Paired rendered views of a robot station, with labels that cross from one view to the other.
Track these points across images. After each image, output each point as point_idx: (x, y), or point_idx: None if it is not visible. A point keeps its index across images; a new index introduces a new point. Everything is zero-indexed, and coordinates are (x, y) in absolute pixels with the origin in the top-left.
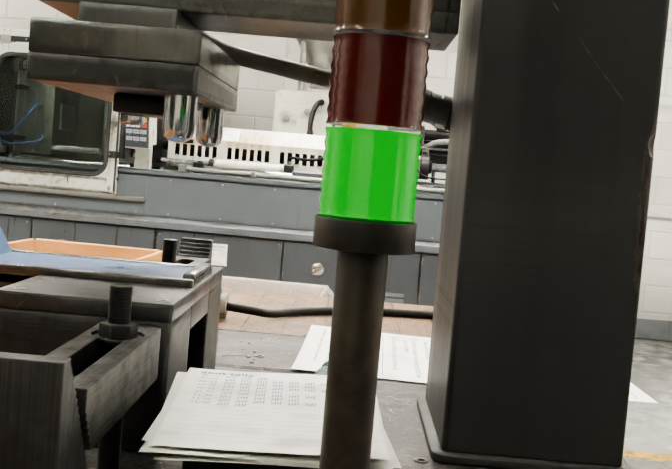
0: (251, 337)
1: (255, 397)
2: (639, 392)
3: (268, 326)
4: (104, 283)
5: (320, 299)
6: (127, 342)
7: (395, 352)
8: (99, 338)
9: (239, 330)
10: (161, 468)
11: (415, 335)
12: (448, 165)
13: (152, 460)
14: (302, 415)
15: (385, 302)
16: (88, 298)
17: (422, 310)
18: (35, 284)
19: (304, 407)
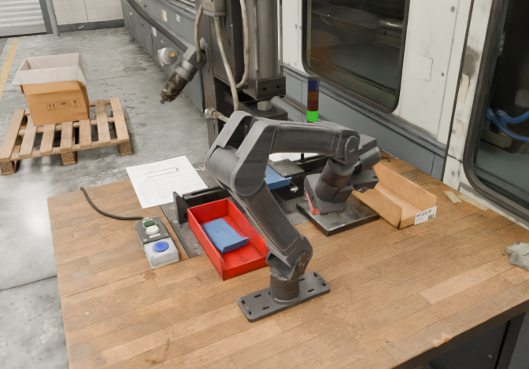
0: (174, 211)
1: (292, 158)
2: (174, 158)
3: (149, 215)
4: (279, 169)
5: (63, 230)
6: (305, 158)
7: (166, 189)
8: (305, 161)
9: (164, 216)
10: None
11: (130, 193)
12: (222, 123)
13: None
14: (296, 153)
15: (51, 217)
16: (295, 164)
17: (65, 206)
18: (293, 171)
19: (292, 154)
